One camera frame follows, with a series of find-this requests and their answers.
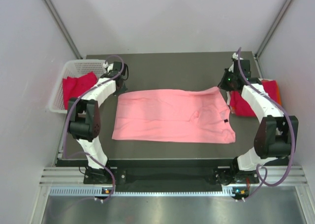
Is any light pink t shirt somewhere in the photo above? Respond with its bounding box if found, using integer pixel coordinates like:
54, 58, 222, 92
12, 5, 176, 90
112, 87, 236, 144

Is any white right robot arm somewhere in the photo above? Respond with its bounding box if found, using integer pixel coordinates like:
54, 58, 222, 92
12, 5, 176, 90
219, 54, 298, 183

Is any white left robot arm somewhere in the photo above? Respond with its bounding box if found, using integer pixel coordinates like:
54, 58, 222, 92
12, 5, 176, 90
67, 62, 129, 183

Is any folded crimson t shirt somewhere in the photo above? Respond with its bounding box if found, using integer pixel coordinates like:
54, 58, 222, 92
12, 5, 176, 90
229, 80, 277, 117

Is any crimson t shirt in basket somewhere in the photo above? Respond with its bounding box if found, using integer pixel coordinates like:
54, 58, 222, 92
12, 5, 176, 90
62, 72, 97, 110

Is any white perforated plastic basket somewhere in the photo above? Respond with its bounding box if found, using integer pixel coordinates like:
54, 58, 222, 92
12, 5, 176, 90
48, 59, 105, 114

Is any folded orange t shirt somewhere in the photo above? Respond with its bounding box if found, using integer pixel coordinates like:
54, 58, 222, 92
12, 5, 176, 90
262, 79, 282, 105

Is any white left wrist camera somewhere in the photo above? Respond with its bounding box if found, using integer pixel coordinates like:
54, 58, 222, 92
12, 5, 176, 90
103, 62, 119, 73

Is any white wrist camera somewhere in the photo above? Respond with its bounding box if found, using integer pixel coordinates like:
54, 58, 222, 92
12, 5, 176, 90
103, 62, 119, 73
228, 52, 243, 73

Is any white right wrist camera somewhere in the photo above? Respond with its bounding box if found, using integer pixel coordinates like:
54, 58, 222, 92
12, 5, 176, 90
228, 52, 243, 73

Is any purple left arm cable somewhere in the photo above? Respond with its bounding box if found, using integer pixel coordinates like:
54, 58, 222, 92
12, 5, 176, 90
63, 55, 125, 205

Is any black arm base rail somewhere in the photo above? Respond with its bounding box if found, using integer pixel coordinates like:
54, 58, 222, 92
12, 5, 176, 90
83, 159, 258, 192

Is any grey slotted cable duct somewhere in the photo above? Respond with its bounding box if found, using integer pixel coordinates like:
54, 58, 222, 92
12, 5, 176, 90
49, 186, 245, 197

